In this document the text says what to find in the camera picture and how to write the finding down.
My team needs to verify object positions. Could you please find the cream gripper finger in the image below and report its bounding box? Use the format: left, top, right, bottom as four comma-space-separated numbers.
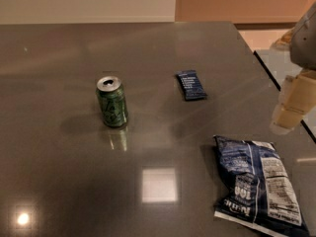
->
270, 105, 303, 135
278, 75, 294, 105

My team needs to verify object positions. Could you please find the blue chip bag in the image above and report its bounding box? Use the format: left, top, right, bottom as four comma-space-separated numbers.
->
214, 135, 310, 237

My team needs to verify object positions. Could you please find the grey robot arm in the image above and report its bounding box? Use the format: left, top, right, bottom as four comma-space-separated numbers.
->
270, 2, 316, 135

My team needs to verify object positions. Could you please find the green soda can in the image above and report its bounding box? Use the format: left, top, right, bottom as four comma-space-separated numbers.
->
96, 76, 128, 127

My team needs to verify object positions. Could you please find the dark blue snack bar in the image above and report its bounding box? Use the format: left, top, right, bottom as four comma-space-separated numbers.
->
176, 70, 207, 101

